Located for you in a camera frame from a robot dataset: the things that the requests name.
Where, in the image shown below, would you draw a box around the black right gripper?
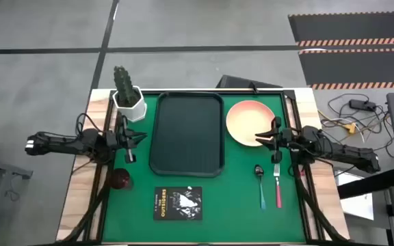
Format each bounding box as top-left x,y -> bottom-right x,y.
254,116 -> 303,164

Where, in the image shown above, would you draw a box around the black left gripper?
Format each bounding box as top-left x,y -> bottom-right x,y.
106,114 -> 148,164

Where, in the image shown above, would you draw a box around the orange cream round plate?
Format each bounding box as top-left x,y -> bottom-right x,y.
225,100 -> 276,148

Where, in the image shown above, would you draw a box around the pink handled metal fork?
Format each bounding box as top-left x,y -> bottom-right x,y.
273,163 -> 283,209

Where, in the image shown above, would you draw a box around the dark green plastic tray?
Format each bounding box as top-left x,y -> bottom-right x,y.
148,91 -> 226,178

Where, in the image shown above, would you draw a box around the white hexagonal plant pot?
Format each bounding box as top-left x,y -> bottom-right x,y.
111,85 -> 148,123

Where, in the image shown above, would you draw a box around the green cactus plant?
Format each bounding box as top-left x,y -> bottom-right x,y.
113,66 -> 140,107

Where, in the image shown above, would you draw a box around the black angular floor panel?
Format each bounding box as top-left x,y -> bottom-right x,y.
215,74 -> 283,90

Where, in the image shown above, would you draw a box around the black Outsiders book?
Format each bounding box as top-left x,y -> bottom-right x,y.
153,186 -> 203,221

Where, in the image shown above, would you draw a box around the green table mat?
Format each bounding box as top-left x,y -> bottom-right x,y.
103,94 -> 306,243

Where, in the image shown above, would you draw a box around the black power adapter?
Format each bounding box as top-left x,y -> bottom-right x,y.
349,98 -> 378,112

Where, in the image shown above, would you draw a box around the black stand bar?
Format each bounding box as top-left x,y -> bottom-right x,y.
337,166 -> 394,200

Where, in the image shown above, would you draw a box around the white floor sheet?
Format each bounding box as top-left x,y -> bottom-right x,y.
332,169 -> 376,221

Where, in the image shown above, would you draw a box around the black orange-striped floor mat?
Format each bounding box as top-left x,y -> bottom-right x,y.
287,11 -> 394,48
298,47 -> 394,90

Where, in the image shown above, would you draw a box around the blue handled metal spoon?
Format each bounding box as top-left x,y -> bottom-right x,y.
254,164 -> 267,210

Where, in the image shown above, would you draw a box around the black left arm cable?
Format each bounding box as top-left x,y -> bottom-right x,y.
75,112 -> 97,135

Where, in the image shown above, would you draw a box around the tangled floor cables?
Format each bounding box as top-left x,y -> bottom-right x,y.
317,93 -> 394,159

